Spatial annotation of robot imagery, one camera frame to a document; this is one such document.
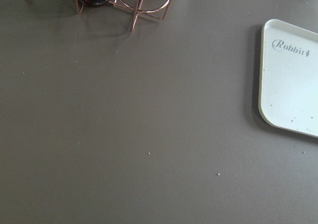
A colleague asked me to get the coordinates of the copper wire bottle rack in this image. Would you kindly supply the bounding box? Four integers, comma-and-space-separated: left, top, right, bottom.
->
74, 0, 172, 31

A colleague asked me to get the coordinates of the cream rabbit tray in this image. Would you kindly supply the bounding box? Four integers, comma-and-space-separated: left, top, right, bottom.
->
258, 19, 318, 137

